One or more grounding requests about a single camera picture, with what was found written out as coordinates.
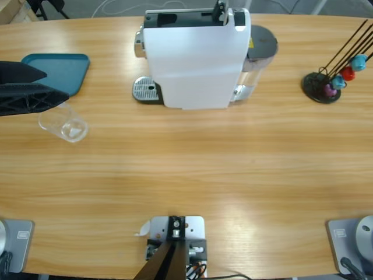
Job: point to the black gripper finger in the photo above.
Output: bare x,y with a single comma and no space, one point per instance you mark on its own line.
29,99
17,73

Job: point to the clear glass cup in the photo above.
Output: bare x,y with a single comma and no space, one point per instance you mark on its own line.
73,132

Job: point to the white capsule coffee machine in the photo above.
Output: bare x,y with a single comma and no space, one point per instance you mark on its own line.
189,58

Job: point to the purple coffee capsule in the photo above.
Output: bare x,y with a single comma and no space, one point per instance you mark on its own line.
330,90

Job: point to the small blue coffee capsule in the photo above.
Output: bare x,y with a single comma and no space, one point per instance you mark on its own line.
338,82

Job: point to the red coffee capsule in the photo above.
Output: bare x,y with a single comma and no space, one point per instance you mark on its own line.
347,73

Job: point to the large blue coffee capsule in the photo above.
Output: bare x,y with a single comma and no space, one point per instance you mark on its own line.
358,62

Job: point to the teal plastic tray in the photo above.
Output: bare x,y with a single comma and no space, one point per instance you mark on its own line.
70,70

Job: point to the brown cardboard box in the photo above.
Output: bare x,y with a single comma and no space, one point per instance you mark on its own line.
11,11

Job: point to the white tape tab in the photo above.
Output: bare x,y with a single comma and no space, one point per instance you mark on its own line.
144,229

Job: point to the clear water tank black lid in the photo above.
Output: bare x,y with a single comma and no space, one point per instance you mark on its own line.
262,41

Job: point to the black capsule holder with rods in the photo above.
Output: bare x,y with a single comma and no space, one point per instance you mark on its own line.
313,84

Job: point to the black chair frame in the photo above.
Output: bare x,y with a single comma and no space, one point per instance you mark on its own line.
43,3

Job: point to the arm grey base plate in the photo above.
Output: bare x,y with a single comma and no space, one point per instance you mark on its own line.
21,242
338,242

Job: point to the white mount block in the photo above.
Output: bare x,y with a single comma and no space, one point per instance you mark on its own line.
195,227

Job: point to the dark camera post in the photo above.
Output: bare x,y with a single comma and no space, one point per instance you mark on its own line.
172,262

